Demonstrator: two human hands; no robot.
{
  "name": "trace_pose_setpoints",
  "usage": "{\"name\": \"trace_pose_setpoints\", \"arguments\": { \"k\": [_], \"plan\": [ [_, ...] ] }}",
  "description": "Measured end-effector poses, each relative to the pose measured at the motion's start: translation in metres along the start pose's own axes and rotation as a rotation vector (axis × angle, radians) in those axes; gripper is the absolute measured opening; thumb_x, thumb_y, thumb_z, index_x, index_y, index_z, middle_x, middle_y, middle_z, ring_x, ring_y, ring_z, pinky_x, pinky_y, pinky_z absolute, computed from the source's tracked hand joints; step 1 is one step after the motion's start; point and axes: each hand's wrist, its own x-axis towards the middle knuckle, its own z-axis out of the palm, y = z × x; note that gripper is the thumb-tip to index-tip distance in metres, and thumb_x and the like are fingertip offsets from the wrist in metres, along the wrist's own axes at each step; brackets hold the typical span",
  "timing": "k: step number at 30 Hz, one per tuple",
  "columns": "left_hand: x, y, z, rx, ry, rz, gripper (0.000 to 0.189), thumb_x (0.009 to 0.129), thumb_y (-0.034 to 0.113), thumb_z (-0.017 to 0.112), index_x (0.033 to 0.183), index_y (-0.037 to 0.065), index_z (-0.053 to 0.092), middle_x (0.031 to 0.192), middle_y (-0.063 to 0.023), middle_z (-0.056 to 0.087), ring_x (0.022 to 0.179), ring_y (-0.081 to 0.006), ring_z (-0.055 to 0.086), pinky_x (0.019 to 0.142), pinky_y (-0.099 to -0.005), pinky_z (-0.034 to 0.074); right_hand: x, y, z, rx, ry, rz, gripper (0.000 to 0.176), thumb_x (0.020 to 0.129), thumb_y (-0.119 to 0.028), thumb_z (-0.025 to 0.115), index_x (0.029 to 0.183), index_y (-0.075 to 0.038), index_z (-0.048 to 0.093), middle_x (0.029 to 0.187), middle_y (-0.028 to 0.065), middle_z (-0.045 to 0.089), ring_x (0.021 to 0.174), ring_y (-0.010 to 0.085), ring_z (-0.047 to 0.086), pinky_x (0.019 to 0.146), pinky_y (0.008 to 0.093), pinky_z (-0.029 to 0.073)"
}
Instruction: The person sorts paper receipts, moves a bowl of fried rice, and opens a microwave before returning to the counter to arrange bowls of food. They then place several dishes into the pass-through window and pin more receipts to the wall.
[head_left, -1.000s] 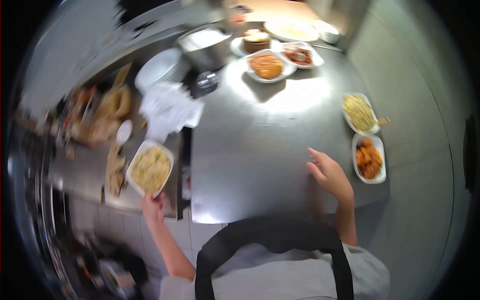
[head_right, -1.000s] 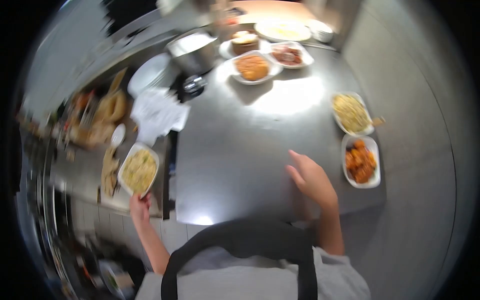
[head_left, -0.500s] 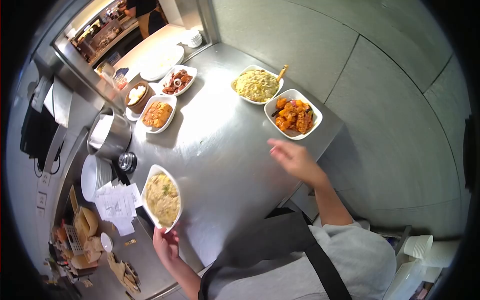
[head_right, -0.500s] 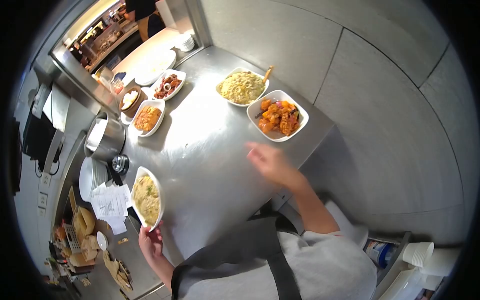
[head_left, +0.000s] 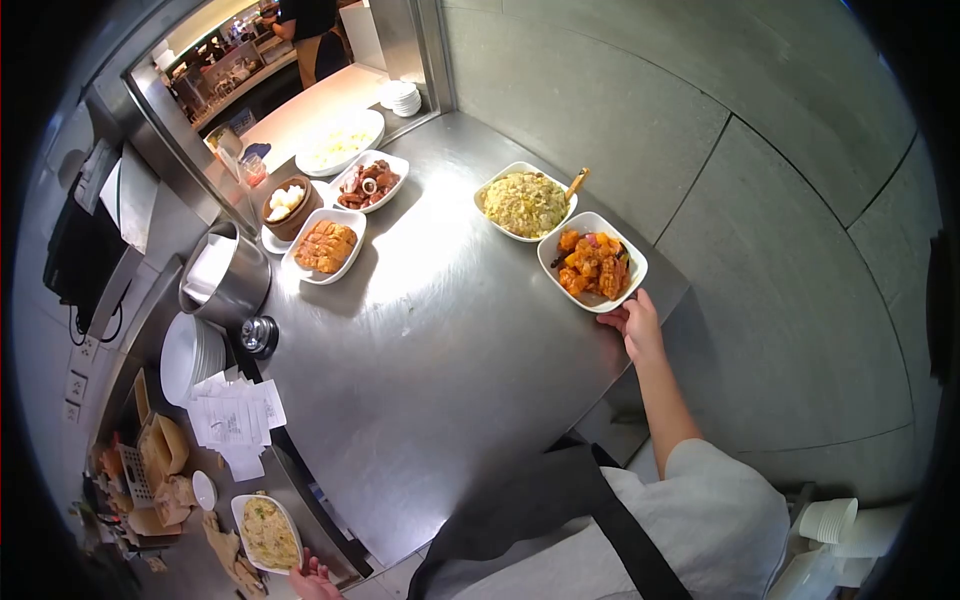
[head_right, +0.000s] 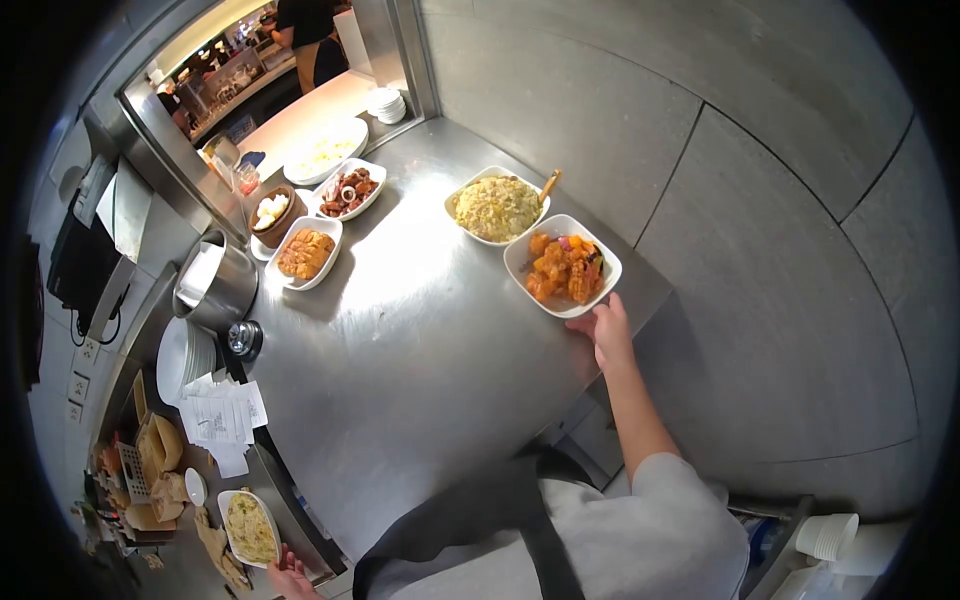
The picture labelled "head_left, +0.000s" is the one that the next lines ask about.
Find chrome service bell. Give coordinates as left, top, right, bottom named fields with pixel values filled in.
left=239, top=315, right=280, bottom=361

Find white wall sockets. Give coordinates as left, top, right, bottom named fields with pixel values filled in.
left=61, top=334, right=102, bottom=426

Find stack of white cups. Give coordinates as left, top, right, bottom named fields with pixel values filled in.
left=798, top=498, right=860, bottom=545

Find steel serving hatch frame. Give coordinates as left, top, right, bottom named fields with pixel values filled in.
left=122, top=0, right=457, bottom=240

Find large stack of white plates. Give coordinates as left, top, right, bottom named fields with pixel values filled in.
left=159, top=311, right=228, bottom=409

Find white bowl of fried rice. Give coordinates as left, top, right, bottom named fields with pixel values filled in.
left=473, top=161, right=579, bottom=243

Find black receipt printer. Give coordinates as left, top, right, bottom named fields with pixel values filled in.
left=42, top=174, right=144, bottom=340

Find small stack of white plates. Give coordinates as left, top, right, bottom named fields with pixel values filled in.
left=378, top=79, right=423, bottom=119

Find white dish of golden cake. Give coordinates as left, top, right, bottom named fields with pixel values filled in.
left=281, top=207, right=369, bottom=287

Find small empty white saucer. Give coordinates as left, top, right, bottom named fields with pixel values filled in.
left=192, top=470, right=219, bottom=513

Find bamboo steamer with white buns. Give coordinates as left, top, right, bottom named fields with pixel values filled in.
left=261, top=175, right=325, bottom=243

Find white plastic basket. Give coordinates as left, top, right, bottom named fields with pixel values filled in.
left=116, top=442, right=157, bottom=511

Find white dish of braised meat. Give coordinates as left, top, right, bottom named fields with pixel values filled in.
left=327, top=150, right=411, bottom=215

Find pile of paper order slips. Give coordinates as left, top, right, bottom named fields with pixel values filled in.
left=186, top=369, right=288, bottom=483

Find white plate of fried rice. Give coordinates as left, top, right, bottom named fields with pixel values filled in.
left=230, top=492, right=306, bottom=577

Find brown paper bags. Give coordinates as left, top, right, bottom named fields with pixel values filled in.
left=133, top=367, right=200, bottom=528

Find steel bucket with white cloth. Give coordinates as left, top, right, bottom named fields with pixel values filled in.
left=177, top=220, right=273, bottom=328

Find person's left fingers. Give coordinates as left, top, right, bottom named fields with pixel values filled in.
left=298, top=547, right=333, bottom=580

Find person's body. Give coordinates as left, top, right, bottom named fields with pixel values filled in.
left=406, top=438, right=792, bottom=600

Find person's left hand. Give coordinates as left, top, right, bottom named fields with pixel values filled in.
left=288, top=547, right=345, bottom=600

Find back counter with dishware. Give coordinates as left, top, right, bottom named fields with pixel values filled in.
left=166, top=28, right=301, bottom=132

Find white bowl of orange chicken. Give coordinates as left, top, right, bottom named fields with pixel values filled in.
left=537, top=211, right=649, bottom=315

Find person's right hand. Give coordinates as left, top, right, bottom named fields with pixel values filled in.
left=597, top=288, right=668, bottom=368

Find large white plate pale food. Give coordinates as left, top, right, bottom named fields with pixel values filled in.
left=294, top=108, right=387, bottom=178

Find white saucer under steamer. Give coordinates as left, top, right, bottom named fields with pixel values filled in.
left=261, top=180, right=335, bottom=256

